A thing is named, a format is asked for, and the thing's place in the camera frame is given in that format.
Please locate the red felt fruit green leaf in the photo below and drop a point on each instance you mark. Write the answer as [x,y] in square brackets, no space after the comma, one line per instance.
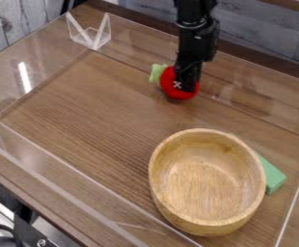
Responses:
[163,76]

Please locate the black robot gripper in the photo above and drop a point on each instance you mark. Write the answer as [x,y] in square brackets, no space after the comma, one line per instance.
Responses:
[198,40]

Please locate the black table clamp bracket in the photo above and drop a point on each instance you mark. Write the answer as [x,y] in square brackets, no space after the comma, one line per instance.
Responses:
[30,236]

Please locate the round wooden bowl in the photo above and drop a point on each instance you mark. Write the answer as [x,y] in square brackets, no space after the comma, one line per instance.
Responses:
[207,181]

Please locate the green sponge block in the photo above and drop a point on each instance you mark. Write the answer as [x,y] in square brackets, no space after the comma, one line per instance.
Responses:
[275,177]

